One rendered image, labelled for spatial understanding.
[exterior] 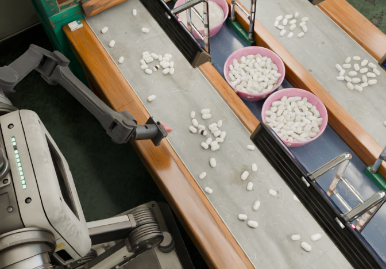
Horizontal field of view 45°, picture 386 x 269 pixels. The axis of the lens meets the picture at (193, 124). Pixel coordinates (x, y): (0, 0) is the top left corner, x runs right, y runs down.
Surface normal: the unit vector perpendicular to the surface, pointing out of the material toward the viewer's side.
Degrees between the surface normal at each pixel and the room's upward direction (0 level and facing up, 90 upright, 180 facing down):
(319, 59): 0
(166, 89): 0
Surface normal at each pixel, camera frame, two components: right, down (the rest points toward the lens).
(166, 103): -0.05, -0.52
